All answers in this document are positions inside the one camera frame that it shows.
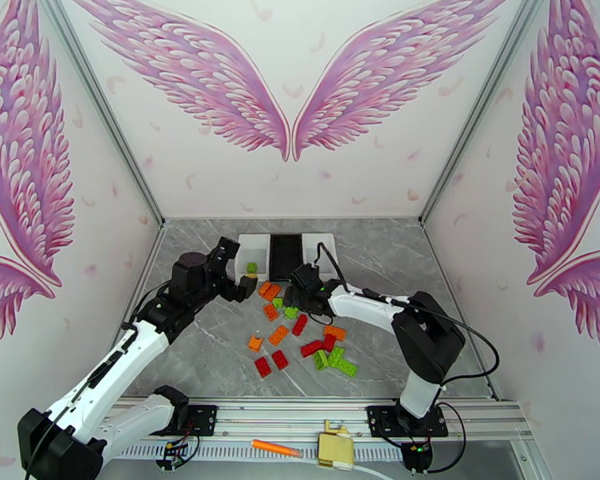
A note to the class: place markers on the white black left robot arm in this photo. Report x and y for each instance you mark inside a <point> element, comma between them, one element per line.
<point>130,348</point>

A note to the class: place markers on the aluminium frame post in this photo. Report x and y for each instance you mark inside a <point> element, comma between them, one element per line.
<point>105,113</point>
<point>485,108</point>

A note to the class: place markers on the white tube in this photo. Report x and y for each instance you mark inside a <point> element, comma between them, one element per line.
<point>365,471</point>

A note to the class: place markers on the green lego brick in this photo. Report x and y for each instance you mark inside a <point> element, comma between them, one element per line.
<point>251,267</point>
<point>291,312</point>
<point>278,302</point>
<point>321,360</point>
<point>346,367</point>
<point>336,356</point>

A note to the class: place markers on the white plastic container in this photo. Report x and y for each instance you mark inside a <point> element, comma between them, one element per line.
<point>257,251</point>
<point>310,246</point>

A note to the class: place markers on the red lego brick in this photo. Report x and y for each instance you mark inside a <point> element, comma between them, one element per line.
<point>311,348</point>
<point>280,359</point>
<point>300,324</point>
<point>263,366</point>
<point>329,342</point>

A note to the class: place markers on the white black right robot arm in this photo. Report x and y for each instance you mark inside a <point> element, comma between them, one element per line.
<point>370,306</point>

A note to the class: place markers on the orange marker pen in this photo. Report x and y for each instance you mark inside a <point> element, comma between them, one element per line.
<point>275,447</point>

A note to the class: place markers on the aluminium frame bar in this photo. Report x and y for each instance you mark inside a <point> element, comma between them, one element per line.
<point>445,273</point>
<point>148,263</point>

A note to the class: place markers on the black box with green light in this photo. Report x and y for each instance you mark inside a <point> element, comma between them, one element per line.
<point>416,456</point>

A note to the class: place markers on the aluminium linear rail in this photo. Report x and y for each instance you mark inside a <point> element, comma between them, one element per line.
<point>290,416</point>

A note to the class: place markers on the black plastic container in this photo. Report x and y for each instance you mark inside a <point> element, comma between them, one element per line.
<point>286,258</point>

